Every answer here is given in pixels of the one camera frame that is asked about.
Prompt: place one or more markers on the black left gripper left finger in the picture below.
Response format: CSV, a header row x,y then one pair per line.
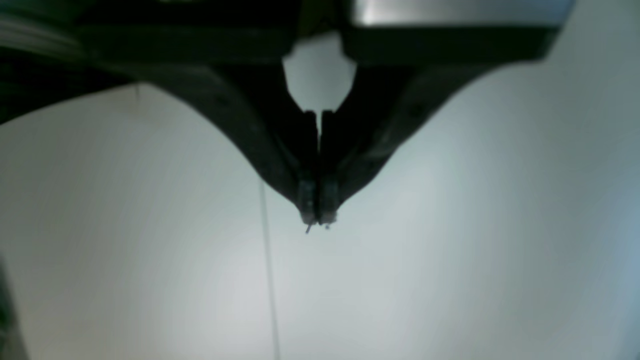
x,y
223,58

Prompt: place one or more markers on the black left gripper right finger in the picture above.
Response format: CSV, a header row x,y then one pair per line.
x,y
412,57

